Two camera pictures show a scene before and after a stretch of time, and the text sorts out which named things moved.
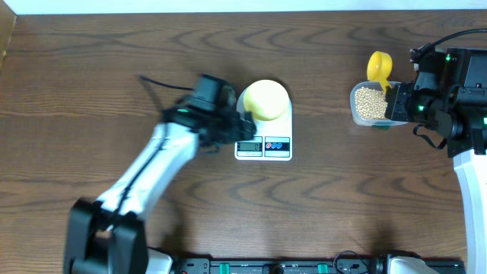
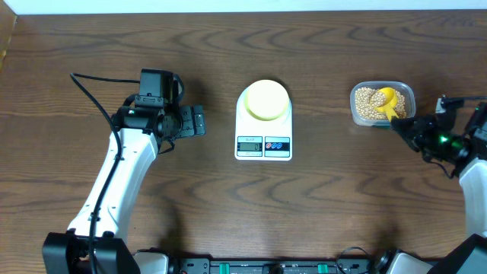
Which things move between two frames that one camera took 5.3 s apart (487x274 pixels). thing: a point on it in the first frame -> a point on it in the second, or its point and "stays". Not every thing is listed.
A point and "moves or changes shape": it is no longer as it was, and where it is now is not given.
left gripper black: [239, 135] -> [199, 120]
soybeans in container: [370, 103] stays
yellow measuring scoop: [380, 66] moves or changes shape
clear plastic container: [367, 101] stays
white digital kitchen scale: [273, 138] stays
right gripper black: [396, 97] -> [418, 125]
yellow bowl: [266, 100] stays
